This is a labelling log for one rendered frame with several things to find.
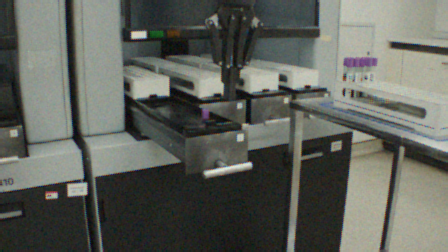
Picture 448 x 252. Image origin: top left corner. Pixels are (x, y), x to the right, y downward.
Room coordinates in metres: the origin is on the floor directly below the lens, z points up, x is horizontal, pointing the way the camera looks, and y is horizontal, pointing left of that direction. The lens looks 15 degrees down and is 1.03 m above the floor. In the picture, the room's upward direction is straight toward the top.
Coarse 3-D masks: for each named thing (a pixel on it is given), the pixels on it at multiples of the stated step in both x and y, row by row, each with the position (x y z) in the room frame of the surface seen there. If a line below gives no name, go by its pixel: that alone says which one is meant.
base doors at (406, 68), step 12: (396, 60) 3.07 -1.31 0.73; (408, 60) 2.97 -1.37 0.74; (420, 60) 2.88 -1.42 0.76; (432, 60) 2.79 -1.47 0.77; (444, 60) 2.71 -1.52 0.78; (396, 72) 3.06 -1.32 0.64; (408, 72) 2.96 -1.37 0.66; (420, 72) 2.87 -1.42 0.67; (432, 72) 2.78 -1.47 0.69; (444, 72) 2.70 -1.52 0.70; (408, 84) 2.96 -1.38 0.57; (420, 84) 2.86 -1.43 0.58; (432, 84) 2.77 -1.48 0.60; (444, 84) 2.69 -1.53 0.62
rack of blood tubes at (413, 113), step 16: (336, 80) 0.96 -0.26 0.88; (336, 96) 0.95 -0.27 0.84; (368, 96) 0.96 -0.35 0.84; (384, 96) 0.82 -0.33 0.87; (400, 96) 0.79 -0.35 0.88; (416, 96) 0.78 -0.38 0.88; (432, 96) 0.78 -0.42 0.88; (368, 112) 0.86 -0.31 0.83; (384, 112) 0.82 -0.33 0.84; (400, 112) 0.88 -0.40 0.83; (416, 112) 0.86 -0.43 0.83; (432, 112) 0.72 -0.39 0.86; (416, 128) 0.75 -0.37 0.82
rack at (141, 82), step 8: (128, 72) 1.19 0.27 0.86; (136, 72) 1.19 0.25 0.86; (144, 72) 1.19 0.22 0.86; (152, 72) 1.19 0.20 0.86; (128, 80) 1.08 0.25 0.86; (136, 80) 1.04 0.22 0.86; (144, 80) 1.05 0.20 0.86; (152, 80) 1.07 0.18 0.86; (160, 80) 1.08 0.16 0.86; (168, 80) 1.09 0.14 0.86; (128, 88) 1.22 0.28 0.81; (136, 88) 1.04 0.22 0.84; (144, 88) 1.05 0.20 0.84; (152, 88) 1.06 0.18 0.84; (160, 88) 1.08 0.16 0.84; (168, 88) 1.09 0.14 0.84; (136, 96) 1.04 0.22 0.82; (144, 96) 1.05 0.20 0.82
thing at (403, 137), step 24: (336, 120) 0.86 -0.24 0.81; (360, 120) 0.82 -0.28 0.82; (384, 120) 0.82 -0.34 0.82; (408, 144) 0.69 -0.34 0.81; (432, 144) 0.66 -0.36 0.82; (288, 168) 1.01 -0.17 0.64; (288, 192) 1.01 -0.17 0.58; (288, 216) 1.00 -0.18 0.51; (288, 240) 1.00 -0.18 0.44; (384, 240) 1.20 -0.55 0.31
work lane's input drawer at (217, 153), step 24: (168, 96) 1.07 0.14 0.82; (144, 120) 0.92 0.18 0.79; (168, 120) 0.82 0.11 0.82; (192, 120) 0.88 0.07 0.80; (216, 120) 0.87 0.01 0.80; (168, 144) 0.80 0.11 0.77; (192, 144) 0.73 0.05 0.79; (216, 144) 0.76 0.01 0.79; (240, 144) 0.78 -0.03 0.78; (192, 168) 0.73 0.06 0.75; (216, 168) 0.72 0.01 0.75; (240, 168) 0.73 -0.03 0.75
